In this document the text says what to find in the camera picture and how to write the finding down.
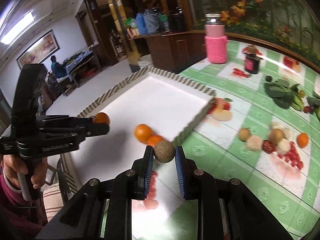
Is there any brown round fruit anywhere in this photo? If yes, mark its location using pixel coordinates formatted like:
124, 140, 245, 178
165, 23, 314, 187
153, 140, 175, 163
268, 128, 284, 145
238, 127, 251, 141

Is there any maroon sleeve forearm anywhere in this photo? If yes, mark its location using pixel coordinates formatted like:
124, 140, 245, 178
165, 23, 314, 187
1, 171, 48, 239

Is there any left hand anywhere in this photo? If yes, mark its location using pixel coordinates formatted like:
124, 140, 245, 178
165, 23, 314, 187
2, 155, 48, 190

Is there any seated person in blue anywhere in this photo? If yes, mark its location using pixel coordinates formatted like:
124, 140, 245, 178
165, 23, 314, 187
50, 55, 67, 79

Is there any white striped-rim box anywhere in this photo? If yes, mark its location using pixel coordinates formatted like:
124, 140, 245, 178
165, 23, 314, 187
61, 67, 215, 191

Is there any peeled lychee-like fruit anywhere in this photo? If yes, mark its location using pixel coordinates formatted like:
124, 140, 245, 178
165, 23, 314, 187
246, 134, 264, 152

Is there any dark red date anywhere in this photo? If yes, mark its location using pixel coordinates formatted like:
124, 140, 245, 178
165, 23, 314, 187
262, 140, 276, 154

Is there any white plastic bucket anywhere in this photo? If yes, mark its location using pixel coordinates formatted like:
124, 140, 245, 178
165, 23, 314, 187
138, 54, 153, 68

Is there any beige tofu block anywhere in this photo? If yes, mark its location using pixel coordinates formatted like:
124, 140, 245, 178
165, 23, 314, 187
270, 121, 291, 139
276, 138, 291, 155

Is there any red grape tomato bunch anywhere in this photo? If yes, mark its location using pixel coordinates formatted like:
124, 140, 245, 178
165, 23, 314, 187
277, 141, 304, 170

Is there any wooden cabinet counter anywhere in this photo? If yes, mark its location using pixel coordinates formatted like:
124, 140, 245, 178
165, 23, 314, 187
132, 31, 206, 74

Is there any blue water jug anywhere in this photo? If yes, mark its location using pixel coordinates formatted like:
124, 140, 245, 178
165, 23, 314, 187
135, 12, 148, 36

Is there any small orange on table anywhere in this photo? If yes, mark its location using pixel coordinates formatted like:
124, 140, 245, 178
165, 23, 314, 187
296, 133, 309, 148

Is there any dark plum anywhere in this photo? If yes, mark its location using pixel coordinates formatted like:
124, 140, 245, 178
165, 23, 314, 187
265, 75, 272, 82

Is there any left bok choy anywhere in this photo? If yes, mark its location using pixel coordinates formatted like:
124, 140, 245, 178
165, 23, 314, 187
264, 79, 304, 112

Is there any bok choy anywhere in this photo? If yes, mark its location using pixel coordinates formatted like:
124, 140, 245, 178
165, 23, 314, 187
264, 79, 304, 112
307, 91, 320, 120

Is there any black pink-label jar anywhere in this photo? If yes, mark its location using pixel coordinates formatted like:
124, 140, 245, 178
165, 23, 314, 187
244, 54, 261, 74

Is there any pink knit-sleeved jar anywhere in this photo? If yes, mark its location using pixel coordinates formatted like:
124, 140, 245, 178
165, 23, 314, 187
204, 14, 228, 64

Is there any green grape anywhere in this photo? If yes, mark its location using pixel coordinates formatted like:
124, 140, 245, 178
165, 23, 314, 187
299, 90, 305, 98

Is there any right bok choy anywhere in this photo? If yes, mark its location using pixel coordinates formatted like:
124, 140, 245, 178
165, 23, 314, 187
307, 91, 320, 120

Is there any framed wall painting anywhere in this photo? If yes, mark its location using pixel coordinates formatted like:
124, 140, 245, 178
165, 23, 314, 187
16, 30, 60, 69

